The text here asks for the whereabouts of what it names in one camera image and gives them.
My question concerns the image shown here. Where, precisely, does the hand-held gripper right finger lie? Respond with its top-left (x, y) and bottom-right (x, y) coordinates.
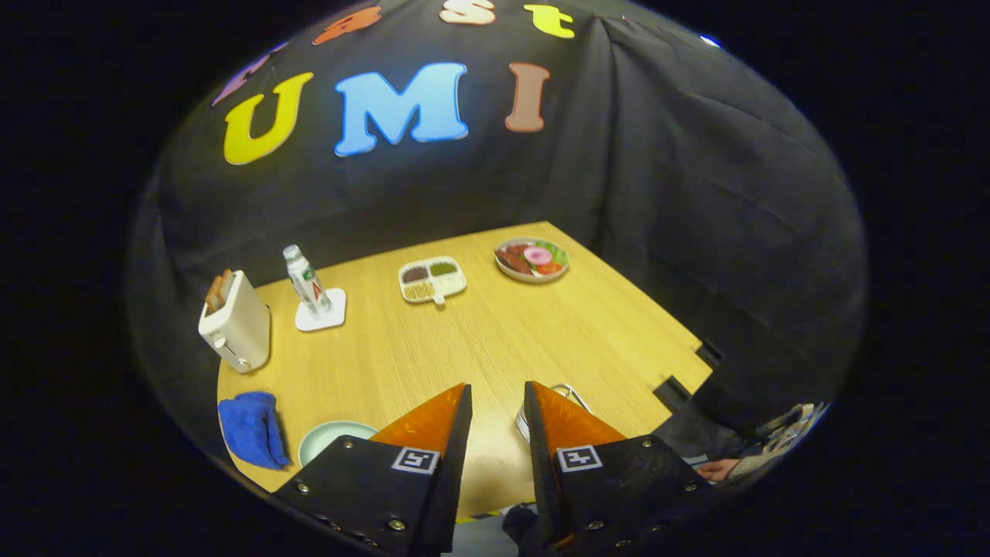
top-left (523, 380), bottom-right (720, 557)

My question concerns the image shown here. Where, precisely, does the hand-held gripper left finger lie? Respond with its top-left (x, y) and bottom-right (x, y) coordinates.
top-left (275, 382), bottom-right (474, 557)

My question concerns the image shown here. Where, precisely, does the pale green plate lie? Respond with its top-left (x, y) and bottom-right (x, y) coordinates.
top-left (299, 420), bottom-right (380, 468)

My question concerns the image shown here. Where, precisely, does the divided tray of grains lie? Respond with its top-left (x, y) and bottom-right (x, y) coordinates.
top-left (398, 256), bottom-right (468, 306)

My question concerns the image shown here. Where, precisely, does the white square coaster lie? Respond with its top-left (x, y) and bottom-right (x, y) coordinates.
top-left (295, 288), bottom-right (347, 333)

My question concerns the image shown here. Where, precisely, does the blue towel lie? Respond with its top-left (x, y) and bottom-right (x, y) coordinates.
top-left (217, 391), bottom-right (292, 471)

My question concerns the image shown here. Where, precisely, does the plate of toy food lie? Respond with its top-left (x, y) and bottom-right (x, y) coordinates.
top-left (494, 237), bottom-right (571, 285)

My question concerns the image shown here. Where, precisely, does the white plastic drink bottle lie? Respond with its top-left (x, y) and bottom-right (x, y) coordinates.
top-left (282, 244), bottom-right (333, 321)

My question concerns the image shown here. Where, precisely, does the white toaster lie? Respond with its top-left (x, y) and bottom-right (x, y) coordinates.
top-left (198, 270), bottom-right (271, 374)

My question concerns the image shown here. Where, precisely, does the wire cutlery basket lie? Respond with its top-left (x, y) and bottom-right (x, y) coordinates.
top-left (515, 384), bottom-right (592, 443)

